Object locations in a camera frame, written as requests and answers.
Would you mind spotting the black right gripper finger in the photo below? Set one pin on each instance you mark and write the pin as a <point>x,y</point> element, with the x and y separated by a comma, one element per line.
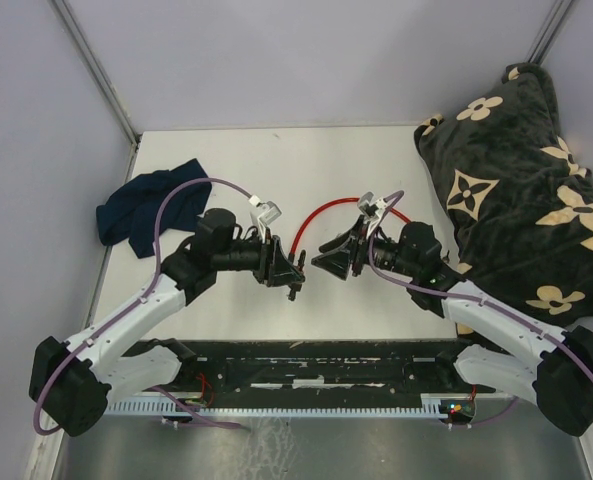
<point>337,263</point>
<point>339,240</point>

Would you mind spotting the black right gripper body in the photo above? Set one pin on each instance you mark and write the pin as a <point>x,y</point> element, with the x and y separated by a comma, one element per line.
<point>360,250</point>

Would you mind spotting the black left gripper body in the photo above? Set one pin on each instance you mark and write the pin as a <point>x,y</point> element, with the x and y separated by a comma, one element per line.
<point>262,275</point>

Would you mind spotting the orange padlock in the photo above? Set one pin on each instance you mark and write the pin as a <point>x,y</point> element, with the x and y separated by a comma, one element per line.
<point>294,289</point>

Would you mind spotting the black head keys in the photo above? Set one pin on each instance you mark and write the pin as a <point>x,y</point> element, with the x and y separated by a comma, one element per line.
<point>297,259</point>

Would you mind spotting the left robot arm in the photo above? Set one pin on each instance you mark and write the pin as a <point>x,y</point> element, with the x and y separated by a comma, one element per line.
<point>74,381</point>

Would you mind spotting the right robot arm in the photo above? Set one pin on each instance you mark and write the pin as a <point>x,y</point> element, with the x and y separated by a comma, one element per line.
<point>543,364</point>

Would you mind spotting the navy blue cloth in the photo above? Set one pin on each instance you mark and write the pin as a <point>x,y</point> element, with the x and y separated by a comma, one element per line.
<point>130,212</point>

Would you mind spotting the black floral blanket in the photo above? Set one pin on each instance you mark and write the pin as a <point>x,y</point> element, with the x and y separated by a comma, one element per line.
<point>520,205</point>

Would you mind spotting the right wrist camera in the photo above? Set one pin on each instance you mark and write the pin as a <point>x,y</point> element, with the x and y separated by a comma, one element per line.
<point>372,210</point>

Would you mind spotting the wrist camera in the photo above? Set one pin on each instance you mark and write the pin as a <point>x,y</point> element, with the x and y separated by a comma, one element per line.
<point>372,210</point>
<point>262,215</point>

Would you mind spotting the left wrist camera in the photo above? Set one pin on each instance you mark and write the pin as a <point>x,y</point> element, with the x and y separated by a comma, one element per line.
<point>262,215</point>

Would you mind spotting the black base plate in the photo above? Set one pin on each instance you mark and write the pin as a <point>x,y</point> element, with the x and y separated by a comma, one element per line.
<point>406,366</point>

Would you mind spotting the white slotted cable duct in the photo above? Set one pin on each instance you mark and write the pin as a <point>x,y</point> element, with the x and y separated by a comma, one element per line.
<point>157,405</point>

